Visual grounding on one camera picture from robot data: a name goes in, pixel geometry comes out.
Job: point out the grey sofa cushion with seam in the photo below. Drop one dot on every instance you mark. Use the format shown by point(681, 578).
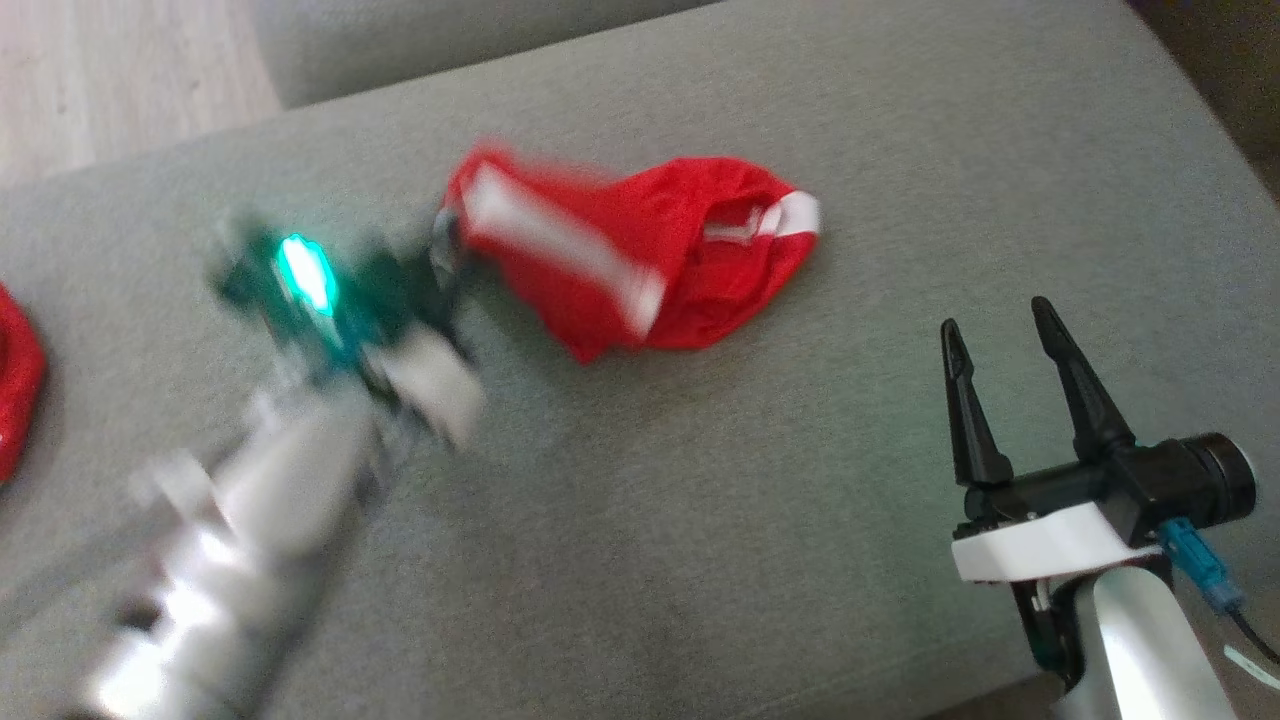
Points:
point(400, 40)

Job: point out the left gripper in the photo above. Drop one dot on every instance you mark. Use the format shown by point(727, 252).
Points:
point(350, 300)

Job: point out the red jersey with white trim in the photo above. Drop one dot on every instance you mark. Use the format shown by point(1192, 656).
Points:
point(600, 305)

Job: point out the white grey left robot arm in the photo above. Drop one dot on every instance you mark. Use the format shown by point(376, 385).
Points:
point(250, 520)

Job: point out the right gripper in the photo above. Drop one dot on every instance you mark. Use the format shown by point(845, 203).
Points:
point(1050, 540)

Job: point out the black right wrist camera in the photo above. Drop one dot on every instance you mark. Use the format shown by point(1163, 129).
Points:
point(1195, 480)

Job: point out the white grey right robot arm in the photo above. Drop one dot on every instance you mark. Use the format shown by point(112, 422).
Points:
point(1140, 650)

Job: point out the red garment with black print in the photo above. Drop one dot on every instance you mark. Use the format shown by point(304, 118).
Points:
point(15, 385)

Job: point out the grey fabric sofa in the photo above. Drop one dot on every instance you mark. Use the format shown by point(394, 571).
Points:
point(720, 520)

